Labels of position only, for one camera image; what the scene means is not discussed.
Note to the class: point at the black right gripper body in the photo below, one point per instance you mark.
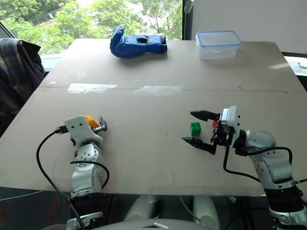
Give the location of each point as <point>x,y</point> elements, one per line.
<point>221,137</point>

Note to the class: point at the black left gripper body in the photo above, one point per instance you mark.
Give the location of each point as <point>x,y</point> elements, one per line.
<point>102,129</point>

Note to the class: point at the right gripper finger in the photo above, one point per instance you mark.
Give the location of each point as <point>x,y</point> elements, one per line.
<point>201,145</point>
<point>206,115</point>

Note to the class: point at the yellow toy brick cube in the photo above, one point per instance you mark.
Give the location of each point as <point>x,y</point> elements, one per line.
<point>91,121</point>

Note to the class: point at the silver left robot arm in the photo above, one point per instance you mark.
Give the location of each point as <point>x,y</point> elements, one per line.
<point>81,172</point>

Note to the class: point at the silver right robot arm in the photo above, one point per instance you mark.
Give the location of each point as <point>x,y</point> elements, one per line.
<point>271,165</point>

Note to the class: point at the red toy brick cube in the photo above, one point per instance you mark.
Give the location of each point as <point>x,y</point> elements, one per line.
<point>215,124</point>

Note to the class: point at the green toy brick cube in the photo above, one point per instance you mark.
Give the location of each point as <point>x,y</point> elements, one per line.
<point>196,129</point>

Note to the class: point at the white rounded robot leg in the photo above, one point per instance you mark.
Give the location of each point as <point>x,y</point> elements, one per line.
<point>141,208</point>
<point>206,210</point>

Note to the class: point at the clear container with blue lid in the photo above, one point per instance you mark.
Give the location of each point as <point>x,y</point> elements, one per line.
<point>217,46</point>

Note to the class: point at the blue boxing glove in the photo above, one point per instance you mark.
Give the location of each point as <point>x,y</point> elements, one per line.
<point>129,45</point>

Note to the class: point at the dark plaid cloth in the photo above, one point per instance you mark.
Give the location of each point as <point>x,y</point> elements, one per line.
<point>16,79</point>

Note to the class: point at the grey robot torso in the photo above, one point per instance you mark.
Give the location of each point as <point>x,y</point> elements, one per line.
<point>134,225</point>

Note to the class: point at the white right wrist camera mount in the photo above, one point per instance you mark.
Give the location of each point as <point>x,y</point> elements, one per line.
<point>233,119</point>

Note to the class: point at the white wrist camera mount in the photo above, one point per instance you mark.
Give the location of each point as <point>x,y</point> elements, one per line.
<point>233,119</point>
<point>78,127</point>

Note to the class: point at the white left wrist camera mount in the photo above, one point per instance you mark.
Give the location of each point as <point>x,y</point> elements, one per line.
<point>78,127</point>

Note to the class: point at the dark window frame post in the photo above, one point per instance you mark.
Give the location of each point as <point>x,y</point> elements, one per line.
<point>186,24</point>

